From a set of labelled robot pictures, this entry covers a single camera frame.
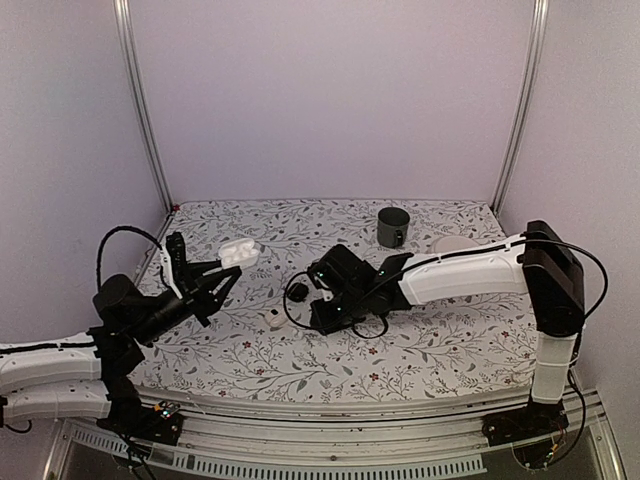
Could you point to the beige plate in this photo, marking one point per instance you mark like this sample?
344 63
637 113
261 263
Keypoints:
447 244

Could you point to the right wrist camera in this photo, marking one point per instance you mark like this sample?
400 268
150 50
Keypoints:
324 279

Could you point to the right aluminium frame post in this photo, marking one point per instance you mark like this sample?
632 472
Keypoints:
531 67

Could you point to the cream earbud case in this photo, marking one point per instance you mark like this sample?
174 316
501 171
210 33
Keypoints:
275 318

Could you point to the aluminium frame post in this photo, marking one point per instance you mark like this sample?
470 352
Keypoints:
531 67
126 37

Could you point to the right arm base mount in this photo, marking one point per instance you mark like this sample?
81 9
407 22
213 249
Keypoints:
523 423

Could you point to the aluminium front rail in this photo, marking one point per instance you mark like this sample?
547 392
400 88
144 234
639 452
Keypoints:
446 438

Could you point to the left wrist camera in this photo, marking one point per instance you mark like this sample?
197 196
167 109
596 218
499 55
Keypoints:
172 257

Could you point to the left aluminium frame post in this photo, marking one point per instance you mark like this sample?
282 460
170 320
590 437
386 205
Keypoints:
126 37

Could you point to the black earbud case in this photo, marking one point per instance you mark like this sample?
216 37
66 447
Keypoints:
297 292

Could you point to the dark green mug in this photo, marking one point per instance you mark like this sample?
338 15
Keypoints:
392 227

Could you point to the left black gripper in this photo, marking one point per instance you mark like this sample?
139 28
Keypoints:
198 296

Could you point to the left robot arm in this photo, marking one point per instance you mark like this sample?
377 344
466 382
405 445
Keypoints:
87 375

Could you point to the white earbud case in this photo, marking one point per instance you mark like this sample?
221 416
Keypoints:
241 252

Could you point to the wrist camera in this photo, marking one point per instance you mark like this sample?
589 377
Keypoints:
324 279
172 257

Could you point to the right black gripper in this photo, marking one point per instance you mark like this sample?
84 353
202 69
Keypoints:
326 326

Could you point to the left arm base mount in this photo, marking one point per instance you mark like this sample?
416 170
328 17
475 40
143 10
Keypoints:
162 423

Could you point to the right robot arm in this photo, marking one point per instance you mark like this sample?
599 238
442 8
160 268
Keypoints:
535 264

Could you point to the floral table cloth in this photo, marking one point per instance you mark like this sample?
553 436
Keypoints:
449 348

